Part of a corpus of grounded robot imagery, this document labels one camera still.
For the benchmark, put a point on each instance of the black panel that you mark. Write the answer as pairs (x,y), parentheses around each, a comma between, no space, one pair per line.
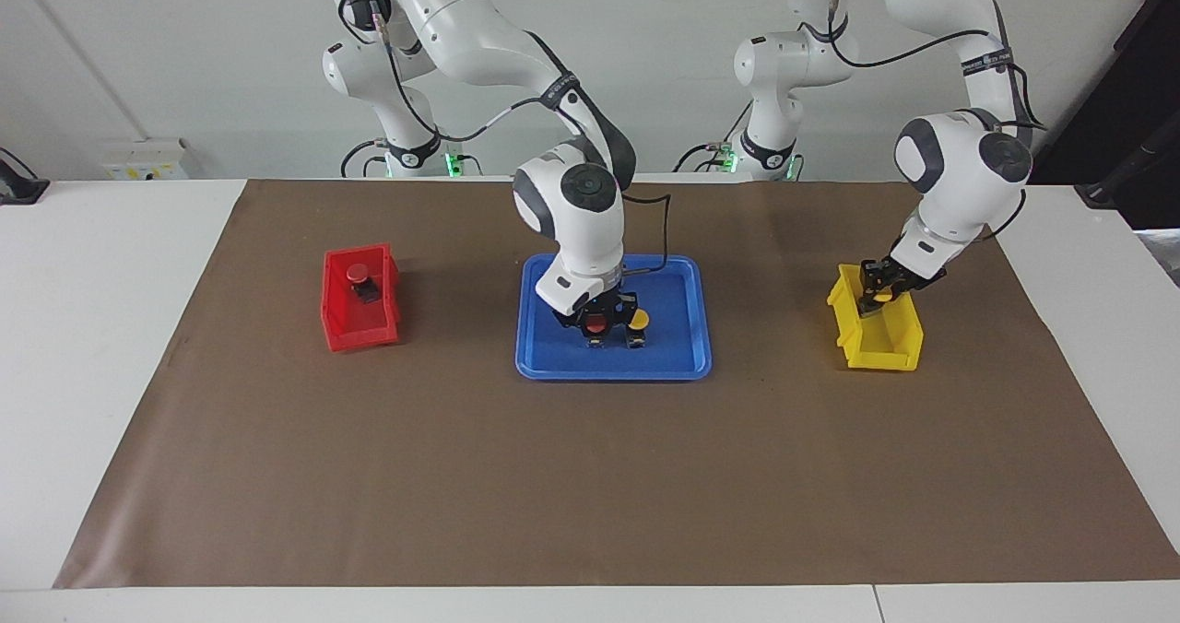
(1125,88)

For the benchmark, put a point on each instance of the red push button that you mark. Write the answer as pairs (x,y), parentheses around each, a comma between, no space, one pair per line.
(359,274)
(597,326)

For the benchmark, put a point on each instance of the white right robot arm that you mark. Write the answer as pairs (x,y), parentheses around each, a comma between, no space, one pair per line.
(572,227)

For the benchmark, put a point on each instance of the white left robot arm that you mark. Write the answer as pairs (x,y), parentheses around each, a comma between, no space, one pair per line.
(959,171)

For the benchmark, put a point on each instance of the white wall outlet box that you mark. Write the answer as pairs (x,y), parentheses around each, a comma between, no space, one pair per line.
(143,160)

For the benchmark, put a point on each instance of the yellow push button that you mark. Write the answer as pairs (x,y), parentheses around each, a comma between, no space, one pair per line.
(882,297)
(640,319)

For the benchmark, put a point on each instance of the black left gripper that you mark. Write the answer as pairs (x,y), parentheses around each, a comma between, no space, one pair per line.
(899,276)

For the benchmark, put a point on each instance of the yellow plastic bin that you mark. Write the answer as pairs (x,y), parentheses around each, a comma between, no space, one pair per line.
(885,342)

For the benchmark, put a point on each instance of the black clamp device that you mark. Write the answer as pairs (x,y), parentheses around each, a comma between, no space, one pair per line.
(18,190)

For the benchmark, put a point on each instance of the black stand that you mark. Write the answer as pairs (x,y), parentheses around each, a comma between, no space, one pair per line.
(1129,173)

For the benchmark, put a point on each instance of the blue plastic tray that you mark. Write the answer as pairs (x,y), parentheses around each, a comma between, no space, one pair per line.
(673,356)

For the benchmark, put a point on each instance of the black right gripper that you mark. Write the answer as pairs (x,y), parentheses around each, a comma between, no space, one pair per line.
(608,305)

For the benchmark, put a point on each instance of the red plastic bin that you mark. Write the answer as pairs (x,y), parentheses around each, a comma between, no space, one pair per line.
(355,323)

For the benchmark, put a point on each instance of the brown table mat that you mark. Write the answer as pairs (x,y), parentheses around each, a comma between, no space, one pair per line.
(590,476)

